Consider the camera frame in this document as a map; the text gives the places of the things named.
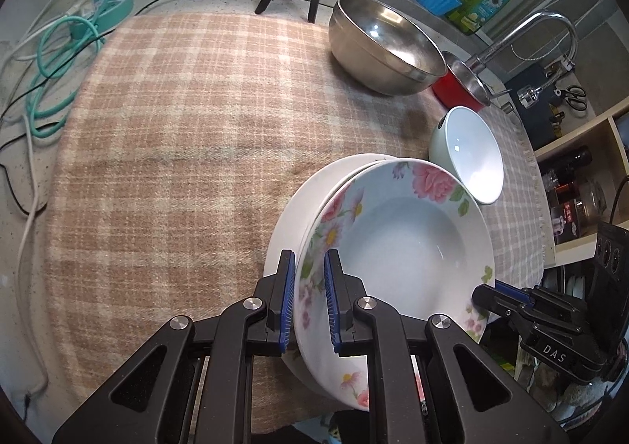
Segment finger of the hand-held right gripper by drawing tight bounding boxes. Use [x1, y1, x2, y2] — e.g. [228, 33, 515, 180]
[494, 280, 593, 331]
[472, 284, 607, 383]

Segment black handled scissors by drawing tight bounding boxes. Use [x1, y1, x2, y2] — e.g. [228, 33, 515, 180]
[554, 85, 588, 111]

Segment small red steel bowl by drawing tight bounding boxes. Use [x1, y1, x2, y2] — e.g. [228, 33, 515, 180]
[431, 51, 492, 113]

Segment round teal power strip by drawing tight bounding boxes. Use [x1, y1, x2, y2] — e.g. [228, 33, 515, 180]
[74, 0, 134, 32]

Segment pale blue ceramic bowl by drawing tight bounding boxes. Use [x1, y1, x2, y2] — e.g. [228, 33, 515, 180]
[429, 106, 506, 205]

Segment dark utensil holder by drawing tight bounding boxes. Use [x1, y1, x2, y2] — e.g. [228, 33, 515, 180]
[504, 63, 590, 150]

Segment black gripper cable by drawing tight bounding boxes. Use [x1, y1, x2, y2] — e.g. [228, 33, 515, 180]
[609, 175, 629, 226]

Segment plaid table cloth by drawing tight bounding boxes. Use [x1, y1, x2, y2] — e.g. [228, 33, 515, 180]
[42, 6, 558, 435]

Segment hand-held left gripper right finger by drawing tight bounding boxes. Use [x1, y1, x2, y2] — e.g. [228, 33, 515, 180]
[324, 249, 571, 444]

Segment dark sauce bottle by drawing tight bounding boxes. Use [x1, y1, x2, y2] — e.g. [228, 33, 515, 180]
[541, 146, 593, 192]

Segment grey leaf print white plate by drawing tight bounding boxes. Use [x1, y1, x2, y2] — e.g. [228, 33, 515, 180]
[263, 154, 399, 396]

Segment chrome kitchen faucet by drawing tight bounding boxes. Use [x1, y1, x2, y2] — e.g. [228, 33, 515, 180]
[462, 10, 579, 111]

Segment large stainless steel bowl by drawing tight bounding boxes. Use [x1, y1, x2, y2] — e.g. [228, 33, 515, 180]
[328, 0, 449, 97]

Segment wooden shelf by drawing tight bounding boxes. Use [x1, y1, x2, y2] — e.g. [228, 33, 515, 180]
[533, 110, 629, 278]

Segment teal power cable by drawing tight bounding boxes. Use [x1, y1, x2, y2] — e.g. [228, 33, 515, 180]
[24, 0, 155, 140]

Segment glass jar red label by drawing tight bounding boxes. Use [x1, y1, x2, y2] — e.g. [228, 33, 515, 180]
[550, 179, 610, 245]

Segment rose print white plate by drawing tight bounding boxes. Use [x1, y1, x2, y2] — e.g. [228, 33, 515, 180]
[294, 158, 495, 413]

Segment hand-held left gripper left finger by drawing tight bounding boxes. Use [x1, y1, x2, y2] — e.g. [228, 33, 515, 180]
[51, 250, 298, 444]

